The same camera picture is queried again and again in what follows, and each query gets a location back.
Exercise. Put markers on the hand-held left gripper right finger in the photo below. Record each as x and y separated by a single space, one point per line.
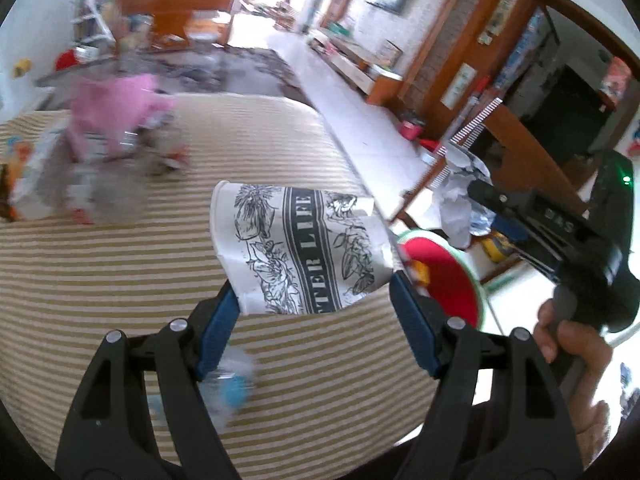
415 320

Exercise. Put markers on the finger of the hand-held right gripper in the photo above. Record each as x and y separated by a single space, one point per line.
500 197

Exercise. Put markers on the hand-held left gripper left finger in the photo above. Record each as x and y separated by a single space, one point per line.
220 330

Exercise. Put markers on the red bin with green rim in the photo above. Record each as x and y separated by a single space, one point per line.
450 280

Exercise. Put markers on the white printed paper cup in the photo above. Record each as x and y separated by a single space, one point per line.
300 250

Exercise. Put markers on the person's right hand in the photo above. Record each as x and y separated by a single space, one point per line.
585 345

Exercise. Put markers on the brown wooden desk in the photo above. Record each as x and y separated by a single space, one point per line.
530 160

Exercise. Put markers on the yellow blue packet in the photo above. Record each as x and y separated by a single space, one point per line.
497 247

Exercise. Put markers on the blue white plastic wrapper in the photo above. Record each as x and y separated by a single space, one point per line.
232 390

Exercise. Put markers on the red plastic basin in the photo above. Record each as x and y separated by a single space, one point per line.
412 130

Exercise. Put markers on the yellow striped table cloth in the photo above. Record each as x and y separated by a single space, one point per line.
125 270

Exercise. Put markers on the clear plastic wrapper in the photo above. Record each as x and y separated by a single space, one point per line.
120 185

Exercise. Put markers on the white low cabinet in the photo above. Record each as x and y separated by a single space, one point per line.
360 62

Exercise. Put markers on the white yellow printed packet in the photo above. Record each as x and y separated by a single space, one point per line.
35 175

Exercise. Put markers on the pink plastic bag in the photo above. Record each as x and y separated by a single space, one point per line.
120 105

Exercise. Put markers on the grey glass table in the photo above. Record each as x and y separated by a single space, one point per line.
200 70

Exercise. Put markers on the wooden bench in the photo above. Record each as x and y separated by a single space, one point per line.
170 7

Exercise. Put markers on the white ladder shelf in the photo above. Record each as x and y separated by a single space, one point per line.
92 15

